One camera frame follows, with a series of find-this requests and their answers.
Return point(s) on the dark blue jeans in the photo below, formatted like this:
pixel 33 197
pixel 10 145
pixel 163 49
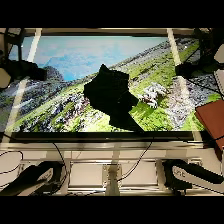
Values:
pixel 110 93

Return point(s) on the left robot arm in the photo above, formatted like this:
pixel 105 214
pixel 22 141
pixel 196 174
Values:
pixel 31 176

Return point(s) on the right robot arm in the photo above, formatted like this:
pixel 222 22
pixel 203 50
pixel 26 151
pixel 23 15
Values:
pixel 196 175

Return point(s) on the silver frame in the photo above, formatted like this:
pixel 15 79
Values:
pixel 113 181

